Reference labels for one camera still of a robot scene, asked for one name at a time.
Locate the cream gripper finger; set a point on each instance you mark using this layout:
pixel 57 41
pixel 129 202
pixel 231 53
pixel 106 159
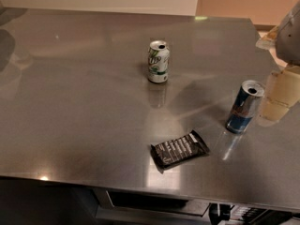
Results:
pixel 268 41
pixel 282 91

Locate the grey robot gripper body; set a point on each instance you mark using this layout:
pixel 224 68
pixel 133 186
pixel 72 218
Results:
pixel 290 37

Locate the black snack bar wrapper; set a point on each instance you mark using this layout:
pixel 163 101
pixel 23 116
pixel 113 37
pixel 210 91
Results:
pixel 176 151

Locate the white green soda can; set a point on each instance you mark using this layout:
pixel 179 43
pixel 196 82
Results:
pixel 158 61

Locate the metal drawer under table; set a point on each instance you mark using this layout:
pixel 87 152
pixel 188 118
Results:
pixel 150 208

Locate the blue silver redbull can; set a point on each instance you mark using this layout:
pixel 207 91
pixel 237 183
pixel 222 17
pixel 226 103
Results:
pixel 245 106

